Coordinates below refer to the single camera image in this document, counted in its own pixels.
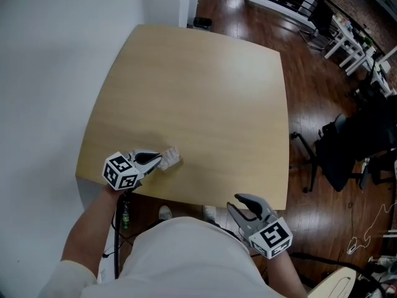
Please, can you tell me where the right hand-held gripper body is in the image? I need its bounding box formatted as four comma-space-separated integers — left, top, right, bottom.
239, 209, 293, 260

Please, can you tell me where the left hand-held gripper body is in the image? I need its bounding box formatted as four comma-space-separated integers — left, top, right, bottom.
102, 149, 146, 192

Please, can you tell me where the white printed paper label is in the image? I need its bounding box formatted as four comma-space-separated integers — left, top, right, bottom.
160, 146, 182, 170

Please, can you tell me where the person's left forearm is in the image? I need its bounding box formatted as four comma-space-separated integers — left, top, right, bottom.
61, 183, 122, 279

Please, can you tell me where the person's right forearm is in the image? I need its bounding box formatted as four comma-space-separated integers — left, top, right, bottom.
267, 249, 307, 298

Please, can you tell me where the person's right white shoe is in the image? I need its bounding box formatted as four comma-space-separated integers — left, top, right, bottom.
202, 205, 217, 225

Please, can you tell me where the person's white shoe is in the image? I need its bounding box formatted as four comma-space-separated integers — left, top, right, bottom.
202, 205, 217, 225
158, 205, 173, 222

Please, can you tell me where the green label plastic bottle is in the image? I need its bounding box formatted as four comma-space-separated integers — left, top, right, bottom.
121, 199, 132, 230

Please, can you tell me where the person's left white shoe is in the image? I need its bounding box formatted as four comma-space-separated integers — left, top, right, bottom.
158, 205, 173, 222

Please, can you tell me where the person's white shirt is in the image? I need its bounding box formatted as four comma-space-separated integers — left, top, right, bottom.
37, 215, 308, 298

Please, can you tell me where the light wooden stool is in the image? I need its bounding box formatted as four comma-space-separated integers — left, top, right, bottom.
305, 265, 355, 298

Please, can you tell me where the black table leg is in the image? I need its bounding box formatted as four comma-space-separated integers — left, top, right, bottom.
113, 194, 121, 279

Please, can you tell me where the black office chair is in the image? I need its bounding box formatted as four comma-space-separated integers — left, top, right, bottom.
289, 113, 373, 195

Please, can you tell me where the black waste bin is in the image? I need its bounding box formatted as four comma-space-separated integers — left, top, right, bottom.
193, 16, 213, 29

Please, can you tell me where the white desk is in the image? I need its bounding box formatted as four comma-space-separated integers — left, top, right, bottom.
323, 12, 392, 96

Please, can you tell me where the black visitor chair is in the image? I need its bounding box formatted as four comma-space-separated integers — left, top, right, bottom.
298, 0, 339, 52

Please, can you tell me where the thick black hose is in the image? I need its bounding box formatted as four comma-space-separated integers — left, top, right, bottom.
290, 251, 387, 298

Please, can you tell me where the black power cable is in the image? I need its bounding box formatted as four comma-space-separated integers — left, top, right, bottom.
101, 219, 146, 259

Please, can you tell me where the thin white floor cable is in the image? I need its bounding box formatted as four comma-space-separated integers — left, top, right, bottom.
345, 202, 397, 256

